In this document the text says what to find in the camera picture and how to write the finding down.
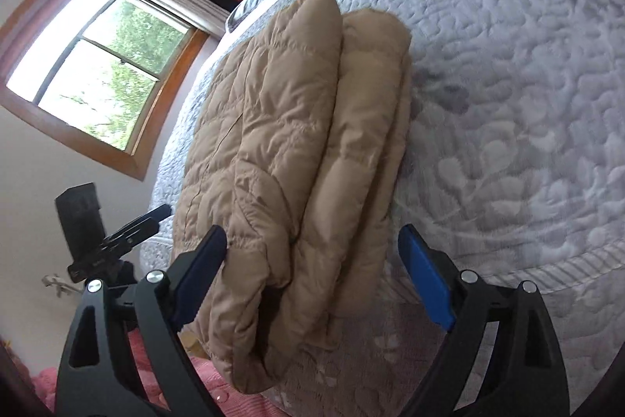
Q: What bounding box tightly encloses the tan quilted jacket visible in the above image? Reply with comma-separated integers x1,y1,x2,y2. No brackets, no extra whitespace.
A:
171,0,411,394

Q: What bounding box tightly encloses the grey patterned quilt bedspread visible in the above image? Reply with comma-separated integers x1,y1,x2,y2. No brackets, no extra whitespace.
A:
152,0,624,406

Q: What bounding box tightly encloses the large left window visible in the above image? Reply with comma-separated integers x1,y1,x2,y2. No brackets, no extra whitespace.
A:
1,0,209,181

